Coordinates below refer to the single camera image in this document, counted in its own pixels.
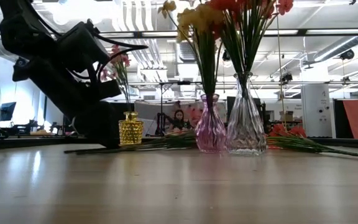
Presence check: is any clear glass vase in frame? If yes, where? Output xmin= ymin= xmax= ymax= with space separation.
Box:
xmin=226 ymin=72 xmax=268 ymax=156

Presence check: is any black overhead light beam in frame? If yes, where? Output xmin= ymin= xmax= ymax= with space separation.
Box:
xmin=0 ymin=28 xmax=358 ymax=40

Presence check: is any background computer monitor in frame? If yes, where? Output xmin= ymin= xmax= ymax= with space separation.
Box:
xmin=0 ymin=101 xmax=17 ymax=123

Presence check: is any thin hanging cable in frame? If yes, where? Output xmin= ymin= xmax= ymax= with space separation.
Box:
xmin=275 ymin=15 xmax=287 ymax=125

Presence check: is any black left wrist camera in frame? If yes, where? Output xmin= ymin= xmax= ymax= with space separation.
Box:
xmin=56 ymin=19 xmax=112 ymax=74

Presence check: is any black background rig frame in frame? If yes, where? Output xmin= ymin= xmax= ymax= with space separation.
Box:
xmin=158 ymin=80 xmax=209 ymax=138

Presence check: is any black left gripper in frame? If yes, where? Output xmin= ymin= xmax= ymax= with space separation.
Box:
xmin=12 ymin=57 xmax=122 ymax=149

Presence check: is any white pillar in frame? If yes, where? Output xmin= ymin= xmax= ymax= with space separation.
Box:
xmin=300 ymin=83 xmax=333 ymax=139

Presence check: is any black aluminium table frame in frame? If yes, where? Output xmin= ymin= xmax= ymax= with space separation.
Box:
xmin=0 ymin=135 xmax=358 ymax=151

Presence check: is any yellow glass vase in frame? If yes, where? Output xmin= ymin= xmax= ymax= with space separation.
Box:
xmin=117 ymin=111 xmax=145 ymax=147

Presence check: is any pink glass vase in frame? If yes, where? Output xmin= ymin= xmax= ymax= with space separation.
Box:
xmin=195 ymin=93 xmax=228 ymax=154

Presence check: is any person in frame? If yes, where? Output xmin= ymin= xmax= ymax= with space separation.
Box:
xmin=166 ymin=108 xmax=194 ymax=133

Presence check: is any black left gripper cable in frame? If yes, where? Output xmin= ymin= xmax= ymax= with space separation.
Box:
xmin=88 ymin=29 xmax=149 ymax=82

